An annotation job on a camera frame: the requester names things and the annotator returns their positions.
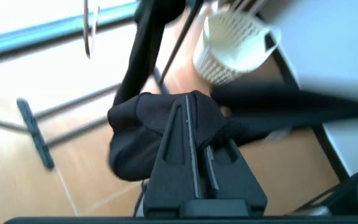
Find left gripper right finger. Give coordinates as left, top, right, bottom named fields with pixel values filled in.
left=202, top=138, right=269, bottom=216

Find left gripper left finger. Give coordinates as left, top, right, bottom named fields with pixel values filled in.
left=143, top=95, right=203, bottom=218

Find black garment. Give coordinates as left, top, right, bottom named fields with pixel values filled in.
left=106, top=82, right=358, bottom=182

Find black shorts with white cord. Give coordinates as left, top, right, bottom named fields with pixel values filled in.
left=112, top=0, right=186, bottom=106

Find pink clothes hanger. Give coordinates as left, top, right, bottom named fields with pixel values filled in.
left=82, top=0, right=101, bottom=60

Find white laundry basket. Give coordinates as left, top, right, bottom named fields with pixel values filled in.
left=193, top=11, right=282, bottom=85

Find black clothes rack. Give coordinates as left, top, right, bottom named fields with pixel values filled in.
left=0, top=0, right=204, bottom=170

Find brown curtain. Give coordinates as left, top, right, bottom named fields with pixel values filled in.
left=216, top=0, right=270, bottom=15

